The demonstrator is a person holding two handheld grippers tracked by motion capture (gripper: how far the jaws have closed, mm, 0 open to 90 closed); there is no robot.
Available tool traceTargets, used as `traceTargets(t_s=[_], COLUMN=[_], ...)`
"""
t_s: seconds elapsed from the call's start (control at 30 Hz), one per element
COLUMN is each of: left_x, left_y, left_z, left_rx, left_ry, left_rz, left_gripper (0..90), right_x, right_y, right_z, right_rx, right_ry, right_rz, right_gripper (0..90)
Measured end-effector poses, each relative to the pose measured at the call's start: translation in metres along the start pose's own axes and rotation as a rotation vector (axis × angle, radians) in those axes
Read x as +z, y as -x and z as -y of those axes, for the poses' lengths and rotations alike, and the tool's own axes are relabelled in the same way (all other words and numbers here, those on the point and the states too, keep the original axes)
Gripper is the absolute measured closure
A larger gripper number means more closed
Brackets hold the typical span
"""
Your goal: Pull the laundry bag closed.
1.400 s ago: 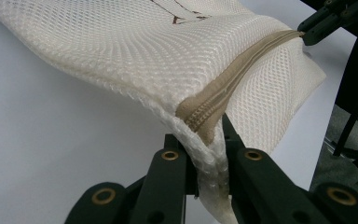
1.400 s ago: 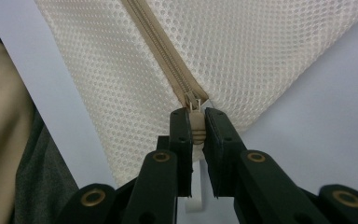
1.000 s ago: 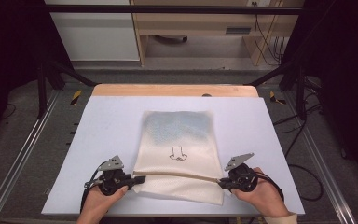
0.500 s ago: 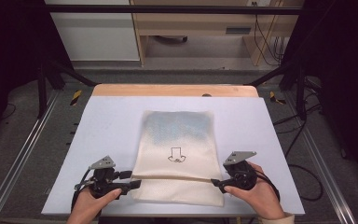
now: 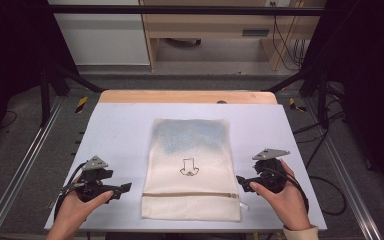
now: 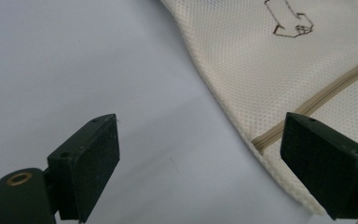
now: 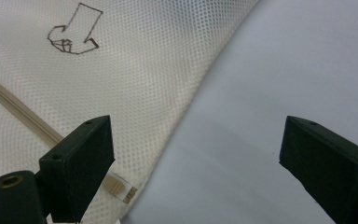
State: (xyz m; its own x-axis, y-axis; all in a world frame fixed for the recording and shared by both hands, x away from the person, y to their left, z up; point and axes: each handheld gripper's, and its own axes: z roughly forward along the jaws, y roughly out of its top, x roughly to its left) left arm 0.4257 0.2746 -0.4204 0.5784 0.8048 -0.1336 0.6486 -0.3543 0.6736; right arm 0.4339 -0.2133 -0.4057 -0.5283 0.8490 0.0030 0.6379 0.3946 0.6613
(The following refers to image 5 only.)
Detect right hand-held gripper cable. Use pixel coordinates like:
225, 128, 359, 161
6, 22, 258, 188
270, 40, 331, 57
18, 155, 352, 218
263, 166, 310, 214

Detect black metal crossbar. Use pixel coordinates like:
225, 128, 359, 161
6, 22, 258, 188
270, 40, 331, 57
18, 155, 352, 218
46, 4, 328, 17

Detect person's right hand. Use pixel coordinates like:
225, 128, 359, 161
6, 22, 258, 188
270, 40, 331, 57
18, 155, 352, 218
249, 159, 312, 232

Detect aluminium floor rail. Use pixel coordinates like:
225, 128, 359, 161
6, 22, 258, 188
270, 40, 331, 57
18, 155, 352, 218
304, 99, 384, 240
0, 96, 65, 240

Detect black metal stand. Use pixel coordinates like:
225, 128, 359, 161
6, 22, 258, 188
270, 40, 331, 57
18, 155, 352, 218
39, 62, 105, 128
263, 62, 332, 130

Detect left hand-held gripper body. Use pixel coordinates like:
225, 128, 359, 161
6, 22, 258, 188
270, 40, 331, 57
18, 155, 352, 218
69, 155, 115, 203

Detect left hand-held gripper cable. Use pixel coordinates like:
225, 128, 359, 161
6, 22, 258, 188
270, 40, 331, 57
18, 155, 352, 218
53, 162, 88, 221

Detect wooden desk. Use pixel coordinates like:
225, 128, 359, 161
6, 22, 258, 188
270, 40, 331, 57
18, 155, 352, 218
139, 0, 328, 72

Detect yellow clamp left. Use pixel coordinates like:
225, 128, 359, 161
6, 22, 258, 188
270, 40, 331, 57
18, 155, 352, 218
75, 96, 90, 115

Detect white mesh laundry bag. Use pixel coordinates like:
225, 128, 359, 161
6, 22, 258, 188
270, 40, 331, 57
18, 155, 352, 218
140, 117, 250, 222

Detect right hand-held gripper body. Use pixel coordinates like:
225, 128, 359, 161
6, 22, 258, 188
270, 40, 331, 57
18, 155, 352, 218
252, 148, 291, 195

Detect person's left hand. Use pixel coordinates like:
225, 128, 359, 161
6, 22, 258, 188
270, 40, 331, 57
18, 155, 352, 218
57, 190, 115, 232

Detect wooden table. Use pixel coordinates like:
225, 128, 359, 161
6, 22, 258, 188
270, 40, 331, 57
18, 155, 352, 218
98, 89, 278, 105

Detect yellow clamp right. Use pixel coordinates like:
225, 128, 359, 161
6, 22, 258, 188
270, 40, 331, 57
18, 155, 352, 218
287, 97, 308, 113

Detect hand-held gripper cable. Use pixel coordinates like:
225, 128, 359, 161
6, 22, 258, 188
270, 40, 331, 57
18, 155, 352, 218
53, 162, 88, 221
263, 166, 310, 214

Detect thin black floor cable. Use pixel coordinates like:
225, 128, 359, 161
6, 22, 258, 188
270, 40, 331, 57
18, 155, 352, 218
0, 109, 18, 130

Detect white table sheet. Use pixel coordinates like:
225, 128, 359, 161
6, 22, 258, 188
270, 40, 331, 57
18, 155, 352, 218
44, 102, 328, 233

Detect yellow clamp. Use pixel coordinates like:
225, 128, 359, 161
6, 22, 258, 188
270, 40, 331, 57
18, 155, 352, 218
287, 97, 308, 113
75, 96, 90, 115

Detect white cabinet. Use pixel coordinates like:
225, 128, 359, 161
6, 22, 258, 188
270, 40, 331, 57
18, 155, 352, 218
47, 0, 151, 67

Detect hanging black cables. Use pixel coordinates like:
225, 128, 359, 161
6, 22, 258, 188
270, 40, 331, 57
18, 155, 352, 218
270, 1, 310, 72

